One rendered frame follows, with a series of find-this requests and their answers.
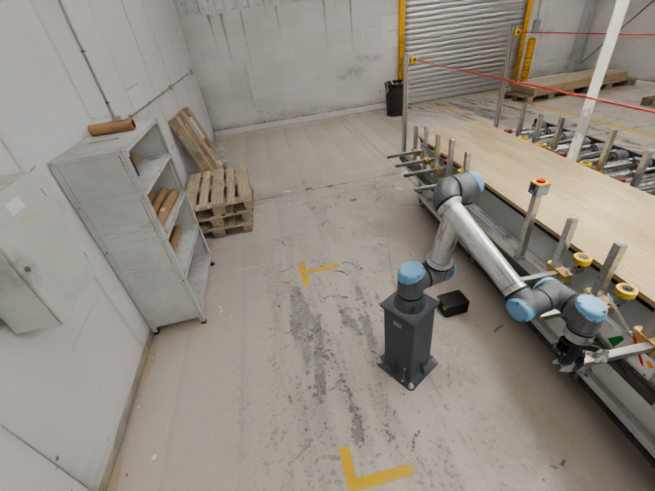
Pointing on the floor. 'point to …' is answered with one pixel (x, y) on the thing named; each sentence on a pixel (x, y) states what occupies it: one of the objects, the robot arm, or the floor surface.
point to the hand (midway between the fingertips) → (566, 368)
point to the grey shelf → (138, 220)
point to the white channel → (598, 76)
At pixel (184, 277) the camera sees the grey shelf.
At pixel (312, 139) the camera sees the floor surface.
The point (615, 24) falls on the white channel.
